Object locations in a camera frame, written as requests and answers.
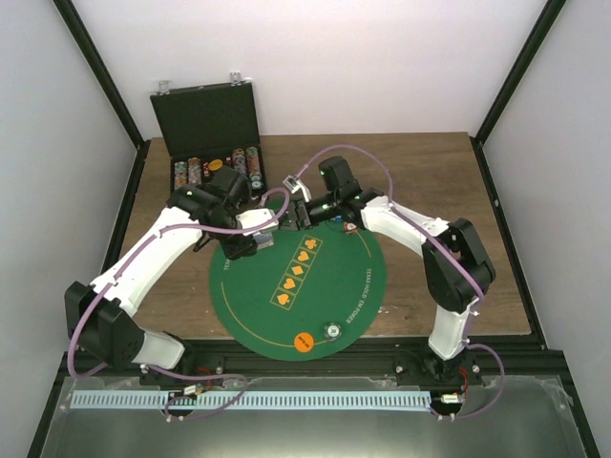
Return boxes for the black enclosure frame post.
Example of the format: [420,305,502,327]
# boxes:
[474,0,569,144]
[52,0,147,149]

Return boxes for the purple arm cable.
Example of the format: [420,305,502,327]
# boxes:
[66,187,291,423]
[298,144,507,421]

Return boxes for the orange small blind button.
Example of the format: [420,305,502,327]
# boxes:
[293,332,315,353]

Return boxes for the purple green chip row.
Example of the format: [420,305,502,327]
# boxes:
[232,148,248,176]

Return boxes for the blue patterned card deck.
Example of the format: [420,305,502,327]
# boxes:
[253,232,274,250]

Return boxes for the leftmost multicolour chip row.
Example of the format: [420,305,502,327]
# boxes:
[174,161,188,190]

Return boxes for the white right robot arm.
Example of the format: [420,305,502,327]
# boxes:
[281,156,495,385]

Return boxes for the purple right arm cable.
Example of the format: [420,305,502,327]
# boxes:
[298,144,507,421]

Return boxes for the round green poker mat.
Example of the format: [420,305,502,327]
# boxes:
[209,220,387,362]

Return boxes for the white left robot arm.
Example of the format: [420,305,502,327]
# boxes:
[65,167,280,385]

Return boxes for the black poker set case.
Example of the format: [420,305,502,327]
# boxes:
[150,80,268,200]

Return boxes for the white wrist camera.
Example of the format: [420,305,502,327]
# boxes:
[283,175,311,202]
[236,208,274,236]

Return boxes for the black enclosure frame post right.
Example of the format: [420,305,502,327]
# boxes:
[474,0,569,144]

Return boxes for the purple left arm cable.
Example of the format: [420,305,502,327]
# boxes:
[66,187,291,423]

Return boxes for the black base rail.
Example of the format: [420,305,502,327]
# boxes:
[61,336,569,387]

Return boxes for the light blue slotted ruler strip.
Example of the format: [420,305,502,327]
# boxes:
[69,390,432,411]

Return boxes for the orange blue chip row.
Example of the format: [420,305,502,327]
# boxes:
[187,157,202,185]

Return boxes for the brown green chip row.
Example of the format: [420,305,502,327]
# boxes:
[245,146,263,190]

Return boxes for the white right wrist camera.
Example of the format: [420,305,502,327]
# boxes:
[283,175,311,202]

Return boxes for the black enclosure frame post left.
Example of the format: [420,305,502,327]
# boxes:
[52,0,147,149]

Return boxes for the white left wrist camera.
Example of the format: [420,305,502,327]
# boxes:
[236,208,274,236]

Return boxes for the orange big blind button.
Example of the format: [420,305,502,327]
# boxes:
[208,159,223,172]

